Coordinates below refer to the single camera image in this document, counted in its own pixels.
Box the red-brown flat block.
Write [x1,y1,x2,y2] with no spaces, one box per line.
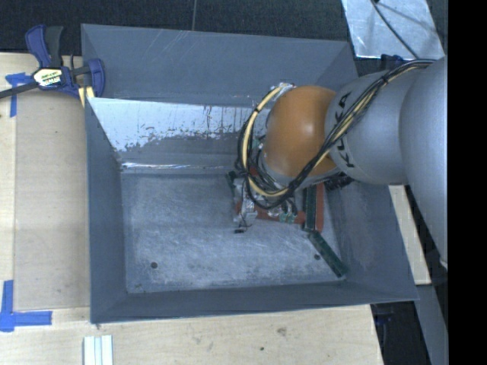
[234,199,307,226]
[314,183,327,233]

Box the dark green flat block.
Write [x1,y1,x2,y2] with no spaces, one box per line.
[303,228,350,279]
[302,186,319,231]

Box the grey metal bin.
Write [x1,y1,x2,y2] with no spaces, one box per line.
[80,23,420,325]

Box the pale wood board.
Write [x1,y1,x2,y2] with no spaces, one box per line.
[12,92,93,312]

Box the black cylinder on white bracket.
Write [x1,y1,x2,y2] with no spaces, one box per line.
[326,174,354,191]

